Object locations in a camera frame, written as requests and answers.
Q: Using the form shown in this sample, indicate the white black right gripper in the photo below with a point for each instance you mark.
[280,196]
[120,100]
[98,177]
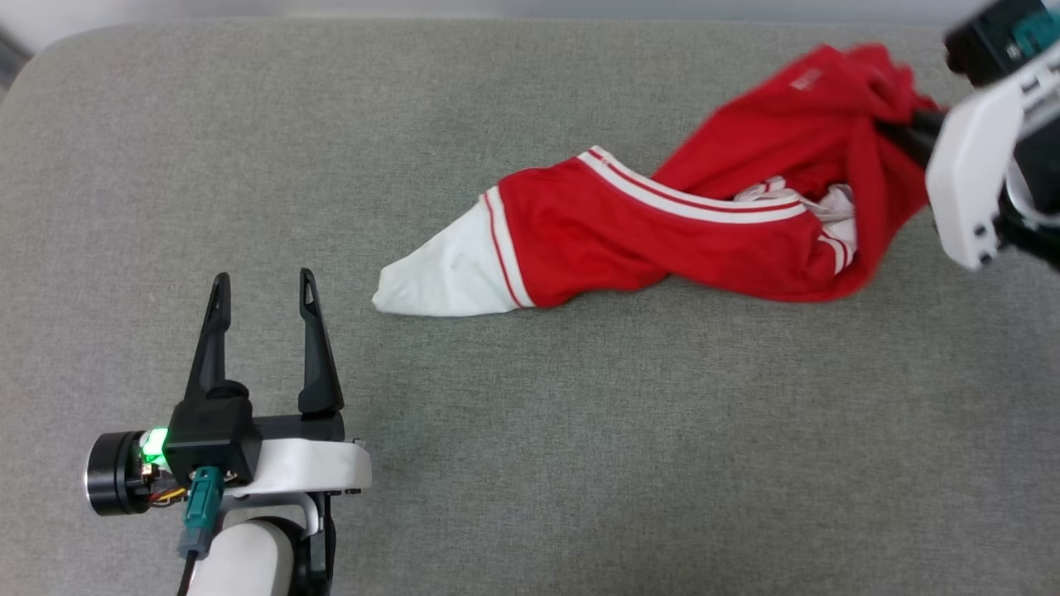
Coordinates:
[965,182]

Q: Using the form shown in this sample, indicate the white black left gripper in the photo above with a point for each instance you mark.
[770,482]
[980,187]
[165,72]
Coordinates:
[306,463]

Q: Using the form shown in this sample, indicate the red and white t-shirt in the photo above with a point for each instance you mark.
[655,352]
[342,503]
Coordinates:
[621,232]

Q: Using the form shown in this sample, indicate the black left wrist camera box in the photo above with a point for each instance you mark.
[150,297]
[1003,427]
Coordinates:
[207,434]

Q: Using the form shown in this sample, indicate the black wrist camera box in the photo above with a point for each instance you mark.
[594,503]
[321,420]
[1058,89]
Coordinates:
[207,434]
[981,41]

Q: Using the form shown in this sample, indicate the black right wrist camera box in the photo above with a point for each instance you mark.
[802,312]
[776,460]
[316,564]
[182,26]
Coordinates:
[981,41]

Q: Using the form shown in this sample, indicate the teal right camera connector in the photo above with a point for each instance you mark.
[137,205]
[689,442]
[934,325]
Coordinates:
[1039,35]

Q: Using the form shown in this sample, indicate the teal camera connector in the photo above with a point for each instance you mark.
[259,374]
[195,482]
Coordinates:
[203,505]
[1039,35]

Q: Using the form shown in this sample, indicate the teal left camera connector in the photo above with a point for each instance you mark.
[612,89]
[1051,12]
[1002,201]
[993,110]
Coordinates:
[203,505]

